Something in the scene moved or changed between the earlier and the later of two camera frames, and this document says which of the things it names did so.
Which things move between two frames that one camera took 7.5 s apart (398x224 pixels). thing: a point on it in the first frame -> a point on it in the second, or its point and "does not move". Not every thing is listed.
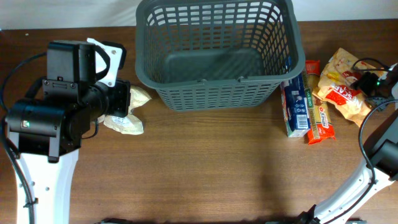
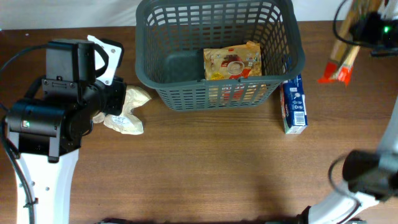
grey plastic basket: [217, 55] does not move
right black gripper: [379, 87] -> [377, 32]
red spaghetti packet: [321, 129] -> [339, 68]
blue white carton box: [295, 108] does not move
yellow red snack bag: [335, 91] -> [242, 60]
